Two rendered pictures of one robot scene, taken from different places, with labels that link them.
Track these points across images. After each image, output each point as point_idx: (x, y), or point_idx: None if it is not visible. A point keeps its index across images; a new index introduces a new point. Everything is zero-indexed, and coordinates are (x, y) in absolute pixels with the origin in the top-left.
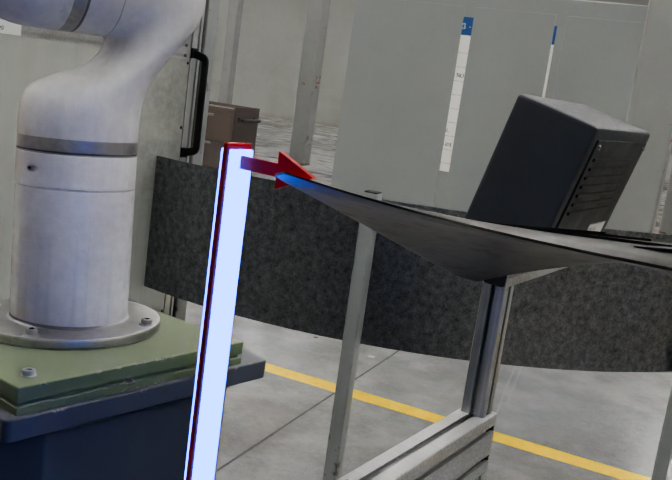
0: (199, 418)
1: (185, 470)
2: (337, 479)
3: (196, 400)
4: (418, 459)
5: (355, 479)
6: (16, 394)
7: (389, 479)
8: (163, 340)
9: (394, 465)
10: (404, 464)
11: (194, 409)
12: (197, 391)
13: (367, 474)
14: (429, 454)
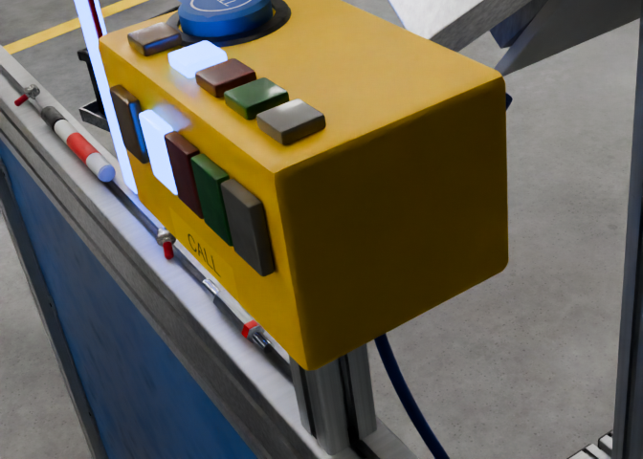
0: (98, 12)
1: (103, 72)
2: (5, 101)
3: None
4: (8, 56)
5: (13, 92)
6: None
7: (29, 76)
8: None
9: (7, 70)
10: (10, 64)
11: (92, 7)
12: None
13: (10, 85)
14: (4, 50)
